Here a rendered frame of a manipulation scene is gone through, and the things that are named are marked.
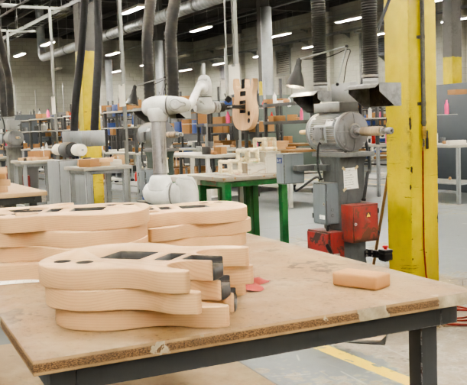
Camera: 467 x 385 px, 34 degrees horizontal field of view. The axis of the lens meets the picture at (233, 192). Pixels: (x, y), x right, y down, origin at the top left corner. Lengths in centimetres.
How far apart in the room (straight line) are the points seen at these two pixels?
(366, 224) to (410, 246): 108
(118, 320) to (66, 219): 67
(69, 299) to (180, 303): 25
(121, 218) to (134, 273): 64
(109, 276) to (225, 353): 29
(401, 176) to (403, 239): 48
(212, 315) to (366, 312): 36
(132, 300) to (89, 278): 10
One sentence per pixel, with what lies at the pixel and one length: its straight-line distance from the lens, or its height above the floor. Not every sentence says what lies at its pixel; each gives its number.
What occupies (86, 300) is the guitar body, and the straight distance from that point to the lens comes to 162.
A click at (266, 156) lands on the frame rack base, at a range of 600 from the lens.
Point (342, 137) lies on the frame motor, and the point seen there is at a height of 121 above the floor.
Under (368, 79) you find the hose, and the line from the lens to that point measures 490.
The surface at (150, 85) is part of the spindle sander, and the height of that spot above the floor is 175.
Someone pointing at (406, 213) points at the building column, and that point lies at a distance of 596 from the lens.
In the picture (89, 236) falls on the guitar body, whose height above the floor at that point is 102.
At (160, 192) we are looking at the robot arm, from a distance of 536.
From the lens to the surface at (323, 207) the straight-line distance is 493.
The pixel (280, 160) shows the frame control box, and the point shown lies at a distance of 503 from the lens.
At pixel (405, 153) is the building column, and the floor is 106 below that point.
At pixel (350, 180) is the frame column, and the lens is 498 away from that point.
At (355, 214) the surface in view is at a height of 73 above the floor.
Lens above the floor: 131
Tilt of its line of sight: 5 degrees down
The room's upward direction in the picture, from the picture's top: 2 degrees counter-clockwise
